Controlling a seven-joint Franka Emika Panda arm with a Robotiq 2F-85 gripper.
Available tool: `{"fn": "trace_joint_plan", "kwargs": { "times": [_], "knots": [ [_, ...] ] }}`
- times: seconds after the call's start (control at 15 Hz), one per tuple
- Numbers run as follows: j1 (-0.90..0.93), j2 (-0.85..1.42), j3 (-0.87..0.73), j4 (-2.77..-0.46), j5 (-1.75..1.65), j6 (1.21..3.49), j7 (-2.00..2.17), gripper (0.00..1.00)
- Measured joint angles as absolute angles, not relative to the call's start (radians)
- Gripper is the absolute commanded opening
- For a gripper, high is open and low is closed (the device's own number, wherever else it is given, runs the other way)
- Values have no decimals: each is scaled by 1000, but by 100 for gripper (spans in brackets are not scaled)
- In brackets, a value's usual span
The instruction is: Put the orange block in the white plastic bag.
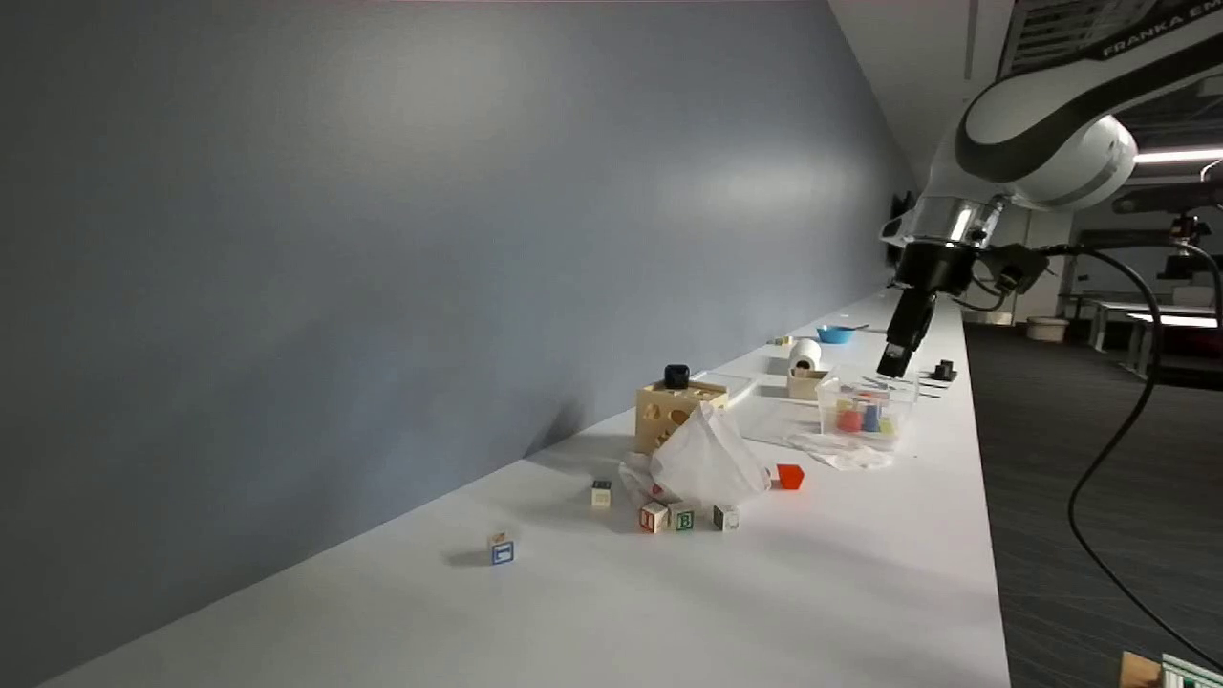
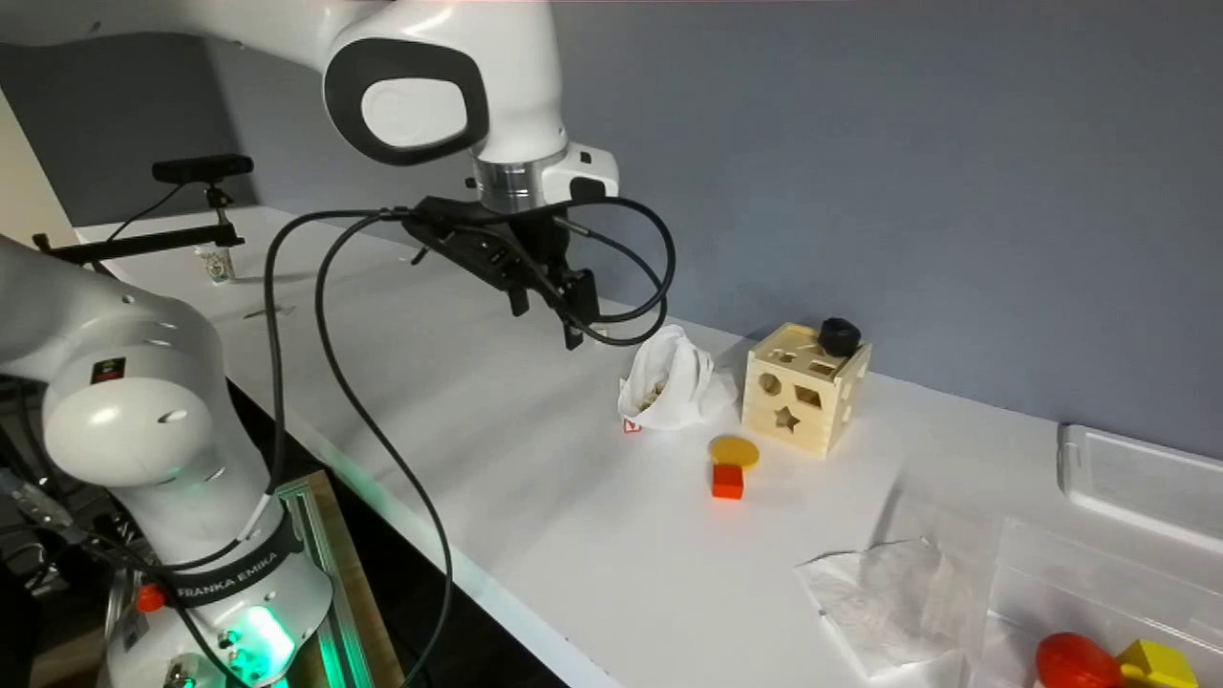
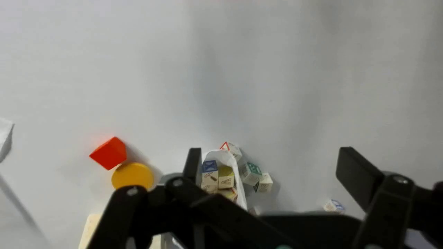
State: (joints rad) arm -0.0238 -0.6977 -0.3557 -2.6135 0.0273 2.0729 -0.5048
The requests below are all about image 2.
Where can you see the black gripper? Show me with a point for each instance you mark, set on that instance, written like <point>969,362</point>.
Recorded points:
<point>490,246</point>

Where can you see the orange block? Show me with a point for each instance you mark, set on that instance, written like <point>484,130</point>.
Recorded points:
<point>726,480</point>

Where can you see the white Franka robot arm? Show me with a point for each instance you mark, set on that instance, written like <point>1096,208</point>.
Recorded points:
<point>140,394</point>

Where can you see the white plastic bag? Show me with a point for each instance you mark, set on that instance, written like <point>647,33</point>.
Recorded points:
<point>673,379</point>

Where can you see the yellow round disc block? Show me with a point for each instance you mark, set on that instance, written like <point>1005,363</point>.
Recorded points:
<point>735,450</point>

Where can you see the black cylinder block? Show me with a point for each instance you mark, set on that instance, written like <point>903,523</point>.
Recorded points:
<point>840,333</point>

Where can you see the crumpled clear plastic bag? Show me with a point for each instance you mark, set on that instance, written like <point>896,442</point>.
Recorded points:
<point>901,593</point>

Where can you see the yellow toy block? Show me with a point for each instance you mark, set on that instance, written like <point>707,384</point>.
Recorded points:
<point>1155,665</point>

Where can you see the wooden shape sorter box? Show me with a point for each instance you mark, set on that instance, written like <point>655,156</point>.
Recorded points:
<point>795,399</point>

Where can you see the wooden board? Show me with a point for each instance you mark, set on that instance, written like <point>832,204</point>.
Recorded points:
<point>345,573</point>

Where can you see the clear plastic lid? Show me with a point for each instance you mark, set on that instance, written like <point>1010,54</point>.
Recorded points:
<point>1141,480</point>

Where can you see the red toy piece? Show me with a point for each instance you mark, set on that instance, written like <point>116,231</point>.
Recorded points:
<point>1077,661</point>

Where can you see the black stereo camera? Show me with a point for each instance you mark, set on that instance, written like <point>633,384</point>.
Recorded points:
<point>200,168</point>

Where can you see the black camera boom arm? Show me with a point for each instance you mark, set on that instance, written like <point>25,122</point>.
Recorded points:
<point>140,241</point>

